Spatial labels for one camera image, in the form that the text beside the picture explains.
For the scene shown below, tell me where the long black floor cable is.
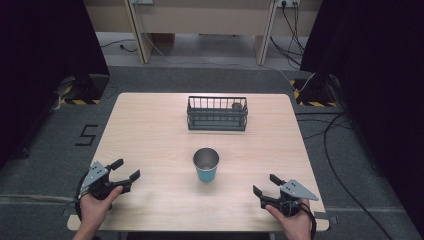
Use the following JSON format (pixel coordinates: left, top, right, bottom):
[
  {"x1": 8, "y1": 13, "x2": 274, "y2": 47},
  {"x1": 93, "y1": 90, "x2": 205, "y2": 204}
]
[{"x1": 294, "y1": 111, "x2": 396, "y2": 240}]

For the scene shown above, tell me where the dark wire basket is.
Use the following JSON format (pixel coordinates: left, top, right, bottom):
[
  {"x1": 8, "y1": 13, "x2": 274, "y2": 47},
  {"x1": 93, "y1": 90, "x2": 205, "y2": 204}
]
[{"x1": 186, "y1": 95, "x2": 250, "y2": 132}]

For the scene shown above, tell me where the person's right hand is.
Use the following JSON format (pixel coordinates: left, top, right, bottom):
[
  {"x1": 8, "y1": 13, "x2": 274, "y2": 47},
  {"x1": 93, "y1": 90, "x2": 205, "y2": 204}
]
[{"x1": 265, "y1": 198, "x2": 314, "y2": 240}]

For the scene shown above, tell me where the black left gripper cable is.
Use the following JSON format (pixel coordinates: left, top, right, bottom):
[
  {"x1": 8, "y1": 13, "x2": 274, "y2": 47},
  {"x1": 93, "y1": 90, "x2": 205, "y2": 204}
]
[{"x1": 73, "y1": 173, "x2": 89, "y2": 222}]

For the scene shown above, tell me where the beige wooden desk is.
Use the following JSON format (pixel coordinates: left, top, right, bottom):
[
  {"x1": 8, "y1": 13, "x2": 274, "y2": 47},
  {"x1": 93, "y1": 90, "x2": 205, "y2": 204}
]
[{"x1": 83, "y1": 0, "x2": 324, "y2": 66}]

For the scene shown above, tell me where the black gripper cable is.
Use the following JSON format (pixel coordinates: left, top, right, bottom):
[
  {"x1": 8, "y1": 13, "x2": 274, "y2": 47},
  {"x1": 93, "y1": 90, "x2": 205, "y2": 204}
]
[
  {"x1": 299, "y1": 202, "x2": 318, "y2": 240},
  {"x1": 73, "y1": 173, "x2": 89, "y2": 222}
]

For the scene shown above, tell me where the black curtain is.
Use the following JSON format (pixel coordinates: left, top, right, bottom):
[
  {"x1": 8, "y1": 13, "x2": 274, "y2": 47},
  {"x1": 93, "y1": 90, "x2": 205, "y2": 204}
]
[
  {"x1": 299, "y1": 0, "x2": 424, "y2": 236},
  {"x1": 0, "y1": 0, "x2": 111, "y2": 169}
]

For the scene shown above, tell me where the person's left hand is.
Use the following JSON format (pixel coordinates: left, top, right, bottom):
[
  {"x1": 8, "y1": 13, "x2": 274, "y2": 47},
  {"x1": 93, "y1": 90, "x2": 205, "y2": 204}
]
[{"x1": 78, "y1": 185, "x2": 124, "y2": 235}]

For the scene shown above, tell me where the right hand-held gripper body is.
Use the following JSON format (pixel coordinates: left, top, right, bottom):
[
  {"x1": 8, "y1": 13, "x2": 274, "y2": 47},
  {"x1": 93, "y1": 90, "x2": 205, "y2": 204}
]
[{"x1": 260, "y1": 178, "x2": 320, "y2": 218}]

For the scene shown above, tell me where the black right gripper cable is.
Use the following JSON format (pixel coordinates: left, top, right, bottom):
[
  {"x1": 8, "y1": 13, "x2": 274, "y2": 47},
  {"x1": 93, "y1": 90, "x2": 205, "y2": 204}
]
[{"x1": 299, "y1": 202, "x2": 318, "y2": 240}]

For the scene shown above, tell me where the bundle of black cables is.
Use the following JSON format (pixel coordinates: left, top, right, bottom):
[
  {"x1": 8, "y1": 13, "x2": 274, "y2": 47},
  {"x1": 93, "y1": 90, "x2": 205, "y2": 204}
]
[{"x1": 269, "y1": 3, "x2": 306, "y2": 68}]

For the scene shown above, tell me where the white wall socket strip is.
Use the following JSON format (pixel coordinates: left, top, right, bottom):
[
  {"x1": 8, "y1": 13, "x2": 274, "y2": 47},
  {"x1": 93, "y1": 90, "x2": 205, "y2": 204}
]
[{"x1": 276, "y1": 0, "x2": 301, "y2": 9}]

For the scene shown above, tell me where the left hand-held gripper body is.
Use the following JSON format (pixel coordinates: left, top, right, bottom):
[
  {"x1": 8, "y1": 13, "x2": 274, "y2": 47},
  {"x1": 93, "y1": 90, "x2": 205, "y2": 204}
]
[{"x1": 79, "y1": 160, "x2": 133, "y2": 201}]

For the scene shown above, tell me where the blue metal cup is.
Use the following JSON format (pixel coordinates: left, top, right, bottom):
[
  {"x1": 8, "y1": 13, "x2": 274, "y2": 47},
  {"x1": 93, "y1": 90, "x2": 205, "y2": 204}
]
[{"x1": 192, "y1": 147, "x2": 221, "y2": 184}]

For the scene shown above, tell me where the short black floor cable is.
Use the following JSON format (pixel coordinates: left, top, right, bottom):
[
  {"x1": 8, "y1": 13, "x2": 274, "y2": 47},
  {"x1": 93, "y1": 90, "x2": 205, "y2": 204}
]
[{"x1": 99, "y1": 38, "x2": 139, "y2": 54}]

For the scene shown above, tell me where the black stand base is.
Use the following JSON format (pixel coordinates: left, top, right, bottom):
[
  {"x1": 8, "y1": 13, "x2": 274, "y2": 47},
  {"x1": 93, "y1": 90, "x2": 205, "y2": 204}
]
[
  {"x1": 289, "y1": 73, "x2": 340, "y2": 108},
  {"x1": 54, "y1": 73, "x2": 111, "y2": 106}
]

